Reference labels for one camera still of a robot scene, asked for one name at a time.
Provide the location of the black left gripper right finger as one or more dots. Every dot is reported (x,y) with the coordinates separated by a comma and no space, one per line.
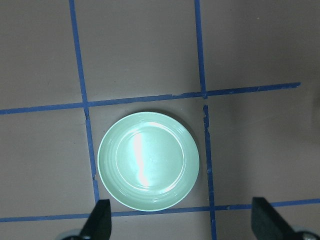
(268,224)

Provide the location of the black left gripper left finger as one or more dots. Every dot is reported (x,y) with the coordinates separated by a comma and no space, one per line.
(99,224)

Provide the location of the green plate on right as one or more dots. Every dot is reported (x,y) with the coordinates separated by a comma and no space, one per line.
(148,161)

